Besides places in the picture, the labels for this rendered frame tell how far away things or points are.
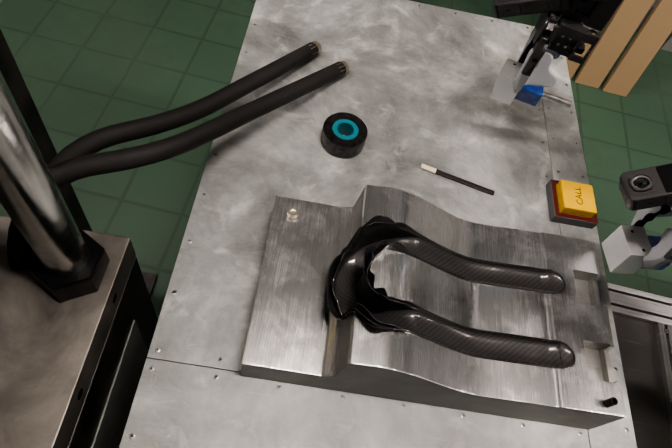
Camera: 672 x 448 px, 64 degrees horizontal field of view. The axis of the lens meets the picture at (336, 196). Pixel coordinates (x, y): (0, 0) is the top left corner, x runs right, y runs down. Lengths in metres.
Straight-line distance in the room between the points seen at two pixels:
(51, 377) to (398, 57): 0.84
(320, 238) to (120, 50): 1.65
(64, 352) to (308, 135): 0.52
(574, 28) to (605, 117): 1.72
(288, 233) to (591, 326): 0.45
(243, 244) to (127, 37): 1.62
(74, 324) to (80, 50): 1.62
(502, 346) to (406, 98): 0.53
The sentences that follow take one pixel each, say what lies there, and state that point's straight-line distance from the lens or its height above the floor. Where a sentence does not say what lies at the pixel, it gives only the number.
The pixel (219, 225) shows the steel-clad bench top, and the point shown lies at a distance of 0.88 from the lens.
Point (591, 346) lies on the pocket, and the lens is 0.87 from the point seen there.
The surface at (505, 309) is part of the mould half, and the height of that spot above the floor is 0.88.
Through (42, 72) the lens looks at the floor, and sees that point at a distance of 2.29.
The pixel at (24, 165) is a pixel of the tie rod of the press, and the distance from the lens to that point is 0.63.
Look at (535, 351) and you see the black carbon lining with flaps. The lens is 0.81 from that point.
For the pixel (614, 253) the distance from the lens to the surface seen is 0.89.
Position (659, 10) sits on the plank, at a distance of 2.58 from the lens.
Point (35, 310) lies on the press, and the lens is 0.88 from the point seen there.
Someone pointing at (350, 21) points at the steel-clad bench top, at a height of 0.80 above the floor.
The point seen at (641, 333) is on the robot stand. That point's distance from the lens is 1.81.
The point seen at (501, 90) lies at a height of 0.93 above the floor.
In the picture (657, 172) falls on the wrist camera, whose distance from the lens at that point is 0.78.
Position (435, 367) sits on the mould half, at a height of 0.91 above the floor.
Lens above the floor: 1.57
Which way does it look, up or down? 56 degrees down
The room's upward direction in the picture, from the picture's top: 16 degrees clockwise
